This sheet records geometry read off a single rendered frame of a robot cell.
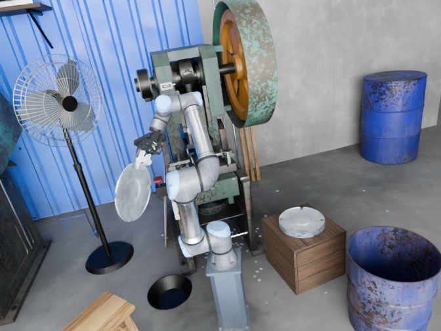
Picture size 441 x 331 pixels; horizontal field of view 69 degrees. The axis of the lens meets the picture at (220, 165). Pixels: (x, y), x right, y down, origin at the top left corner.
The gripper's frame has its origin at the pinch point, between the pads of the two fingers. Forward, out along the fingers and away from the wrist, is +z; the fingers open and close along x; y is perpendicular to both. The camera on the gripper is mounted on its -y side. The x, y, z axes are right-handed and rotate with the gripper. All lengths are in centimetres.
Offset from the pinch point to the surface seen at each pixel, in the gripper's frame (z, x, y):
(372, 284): 15, 73, 98
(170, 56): -74, 13, -30
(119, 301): 69, 31, -11
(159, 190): 4, 46, -30
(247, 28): -93, 18, 18
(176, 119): -42, 35, -27
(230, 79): -95, 70, -28
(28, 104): -16, -27, -82
